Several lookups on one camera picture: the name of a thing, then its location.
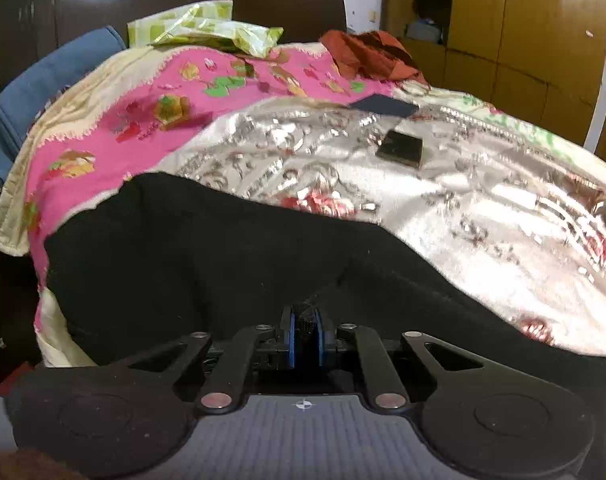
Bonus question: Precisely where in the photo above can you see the grey box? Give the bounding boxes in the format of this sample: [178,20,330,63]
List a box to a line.
[405,20,444,45]

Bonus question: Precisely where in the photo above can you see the black pants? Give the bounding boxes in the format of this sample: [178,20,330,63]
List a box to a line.
[44,172,606,376]

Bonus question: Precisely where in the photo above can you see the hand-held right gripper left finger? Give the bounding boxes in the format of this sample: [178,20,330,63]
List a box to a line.
[123,307,298,413]

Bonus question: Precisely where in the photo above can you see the green floral pillow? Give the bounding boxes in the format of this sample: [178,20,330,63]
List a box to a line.
[128,0,284,58]

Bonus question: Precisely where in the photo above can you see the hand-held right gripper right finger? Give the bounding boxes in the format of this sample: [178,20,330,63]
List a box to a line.
[315,307,488,413]

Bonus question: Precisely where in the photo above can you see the rust red garment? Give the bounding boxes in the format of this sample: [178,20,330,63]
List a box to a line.
[320,30,430,85]

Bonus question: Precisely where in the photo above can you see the pink floral bedsheet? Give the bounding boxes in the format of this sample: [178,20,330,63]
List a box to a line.
[0,42,424,368]

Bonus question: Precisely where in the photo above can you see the brown fuzzy cloth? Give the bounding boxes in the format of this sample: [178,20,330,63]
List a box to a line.
[0,447,78,480]

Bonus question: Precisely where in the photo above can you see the shiny floral quilt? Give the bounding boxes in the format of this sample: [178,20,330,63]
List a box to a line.
[158,82,606,358]

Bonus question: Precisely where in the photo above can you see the black phone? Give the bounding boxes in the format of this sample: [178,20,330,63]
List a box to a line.
[375,129,424,168]

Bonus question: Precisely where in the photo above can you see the wooden wardrobe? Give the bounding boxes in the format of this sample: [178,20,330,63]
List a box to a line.
[383,0,606,163]

